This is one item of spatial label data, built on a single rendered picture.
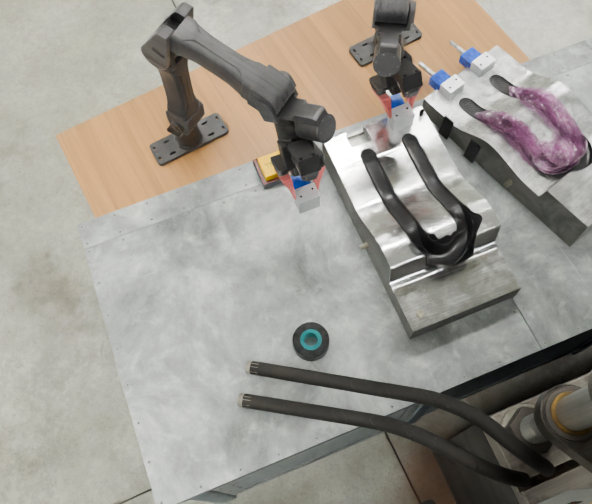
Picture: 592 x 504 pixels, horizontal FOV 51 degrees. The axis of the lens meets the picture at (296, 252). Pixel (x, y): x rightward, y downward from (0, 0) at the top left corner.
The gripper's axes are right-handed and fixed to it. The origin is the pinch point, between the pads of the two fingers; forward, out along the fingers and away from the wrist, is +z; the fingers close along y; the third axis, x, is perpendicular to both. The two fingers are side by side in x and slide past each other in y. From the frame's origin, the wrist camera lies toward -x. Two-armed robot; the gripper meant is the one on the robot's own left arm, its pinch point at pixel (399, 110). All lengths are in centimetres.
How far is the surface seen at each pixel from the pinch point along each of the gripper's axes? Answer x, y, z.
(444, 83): 7.5, 15.2, 2.7
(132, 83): 142, -67, 32
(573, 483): -73, -2, 50
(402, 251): -30.5, -15.0, 12.8
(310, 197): -15.5, -28.4, 1.9
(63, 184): 107, -106, 46
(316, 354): -37, -40, 25
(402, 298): -34.2, -18.1, 22.6
